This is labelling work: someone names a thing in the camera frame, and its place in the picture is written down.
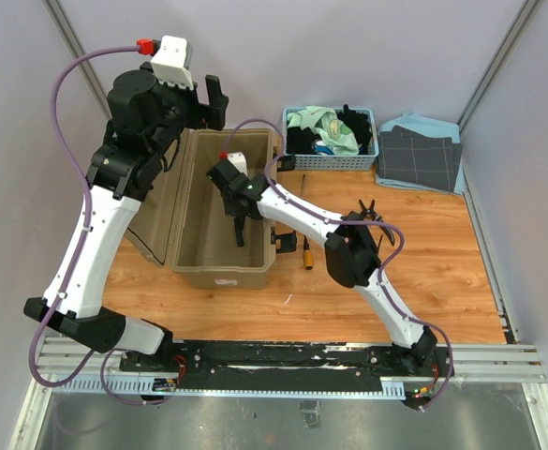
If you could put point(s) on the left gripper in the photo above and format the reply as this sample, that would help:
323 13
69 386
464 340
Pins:
203 116

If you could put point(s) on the light blue folded cloth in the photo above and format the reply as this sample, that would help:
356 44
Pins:
428 127

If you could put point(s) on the black handled claw hammer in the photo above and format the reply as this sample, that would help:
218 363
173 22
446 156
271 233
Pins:
239 222

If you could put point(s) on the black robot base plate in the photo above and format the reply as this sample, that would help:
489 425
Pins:
262 367

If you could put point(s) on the green patterned cloth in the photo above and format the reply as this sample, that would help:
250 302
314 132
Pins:
314 126

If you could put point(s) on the blue plastic basket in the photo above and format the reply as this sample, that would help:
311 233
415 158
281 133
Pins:
361 162

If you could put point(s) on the grey checked folded cloth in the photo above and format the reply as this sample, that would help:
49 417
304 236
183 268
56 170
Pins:
408 157

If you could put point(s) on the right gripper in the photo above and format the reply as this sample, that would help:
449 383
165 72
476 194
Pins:
230 209

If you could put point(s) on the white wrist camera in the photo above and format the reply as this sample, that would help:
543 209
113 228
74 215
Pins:
238 160
171 62

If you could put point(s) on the black cloth in basket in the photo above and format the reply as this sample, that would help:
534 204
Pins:
358 122

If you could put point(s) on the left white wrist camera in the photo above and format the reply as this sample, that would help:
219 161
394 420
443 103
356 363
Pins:
171 62

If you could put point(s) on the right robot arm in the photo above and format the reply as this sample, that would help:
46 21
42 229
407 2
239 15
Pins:
351 254

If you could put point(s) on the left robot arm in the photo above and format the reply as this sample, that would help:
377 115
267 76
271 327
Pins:
147 116

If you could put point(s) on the black grey handled pliers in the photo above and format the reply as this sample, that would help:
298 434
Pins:
368 211

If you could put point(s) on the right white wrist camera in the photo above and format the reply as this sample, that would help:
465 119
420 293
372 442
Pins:
238 160

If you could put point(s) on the tan plastic tool box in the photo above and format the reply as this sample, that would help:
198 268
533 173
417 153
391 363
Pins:
182 224

